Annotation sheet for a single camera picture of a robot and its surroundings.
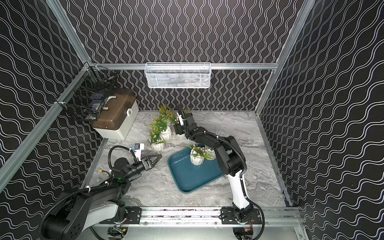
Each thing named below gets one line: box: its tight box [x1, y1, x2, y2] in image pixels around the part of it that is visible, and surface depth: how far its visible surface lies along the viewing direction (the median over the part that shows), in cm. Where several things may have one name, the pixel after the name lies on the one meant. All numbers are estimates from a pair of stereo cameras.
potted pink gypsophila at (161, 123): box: [152, 114, 172, 141], surface depth 100 cm
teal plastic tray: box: [167, 148, 225, 194], surface depth 93 cm
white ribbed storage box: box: [93, 99, 140, 141], surface depth 100 cm
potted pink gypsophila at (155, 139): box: [147, 127, 168, 153], surface depth 96 cm
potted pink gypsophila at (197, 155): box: [186, 144, 212, 166], surface depth 89 cm
